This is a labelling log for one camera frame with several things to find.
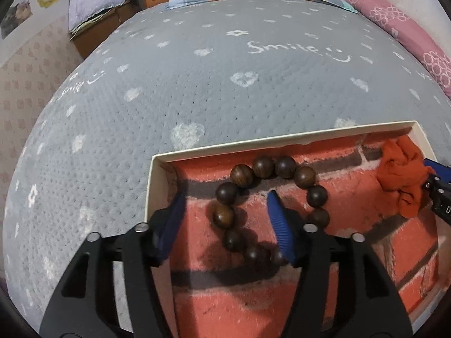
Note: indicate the grey patterned blanket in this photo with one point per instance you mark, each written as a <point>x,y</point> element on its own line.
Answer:
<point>176,77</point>

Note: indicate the orange scrunchie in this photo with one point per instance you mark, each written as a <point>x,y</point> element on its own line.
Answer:
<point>398,172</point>

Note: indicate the pink patterned bolster pillow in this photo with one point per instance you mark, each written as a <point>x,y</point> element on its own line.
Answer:
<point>387,14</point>

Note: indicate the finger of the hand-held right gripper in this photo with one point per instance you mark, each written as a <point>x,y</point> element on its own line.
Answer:
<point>438,192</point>

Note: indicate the white box with red lining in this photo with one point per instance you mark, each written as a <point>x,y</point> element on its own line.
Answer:
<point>218,310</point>

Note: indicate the brown wooden nightstand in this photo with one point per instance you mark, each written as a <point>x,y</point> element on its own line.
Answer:
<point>91,42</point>

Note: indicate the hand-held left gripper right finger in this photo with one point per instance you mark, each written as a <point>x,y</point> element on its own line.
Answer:
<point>280,222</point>

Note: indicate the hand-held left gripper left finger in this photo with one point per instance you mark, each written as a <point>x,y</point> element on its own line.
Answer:
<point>172,222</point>

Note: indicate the dark animal wall sticker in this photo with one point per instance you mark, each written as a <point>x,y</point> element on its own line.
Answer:
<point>17,17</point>

